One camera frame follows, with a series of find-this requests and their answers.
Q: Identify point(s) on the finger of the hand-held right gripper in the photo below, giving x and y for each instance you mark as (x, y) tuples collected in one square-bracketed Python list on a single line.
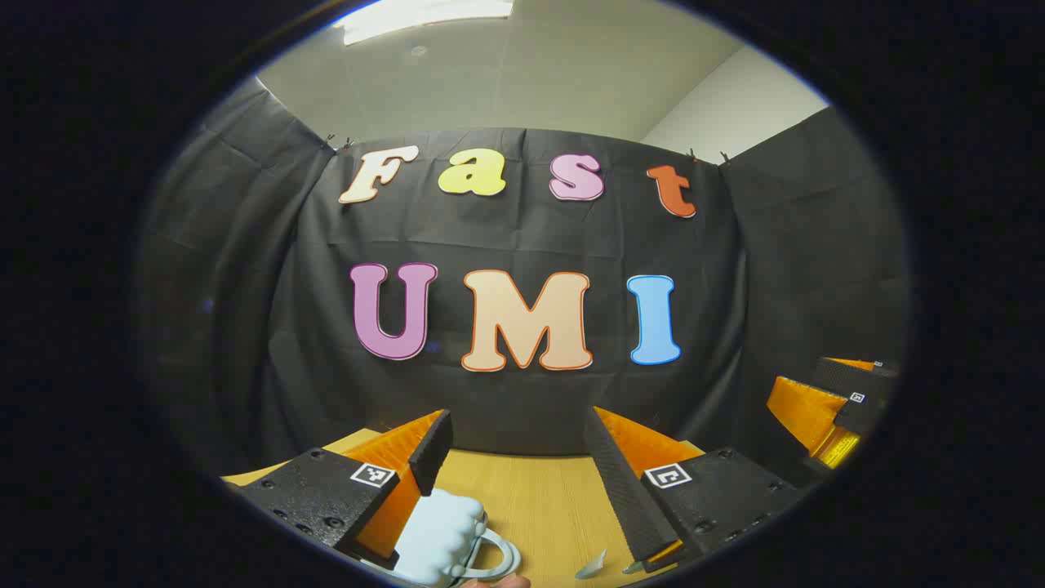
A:
[(804, 412), (849, 376)]

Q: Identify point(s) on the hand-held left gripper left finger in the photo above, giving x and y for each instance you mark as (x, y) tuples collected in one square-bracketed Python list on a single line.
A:
[(431, 453)]

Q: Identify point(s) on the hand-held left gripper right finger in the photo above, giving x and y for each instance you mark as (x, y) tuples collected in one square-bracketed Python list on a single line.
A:
[(624, 490)]

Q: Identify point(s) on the ceiling light panel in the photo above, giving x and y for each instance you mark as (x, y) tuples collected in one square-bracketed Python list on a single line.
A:
[(424, 16)]

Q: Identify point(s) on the black backdrop cloth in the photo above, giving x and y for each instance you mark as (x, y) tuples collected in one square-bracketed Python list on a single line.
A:
[(522, 237)]

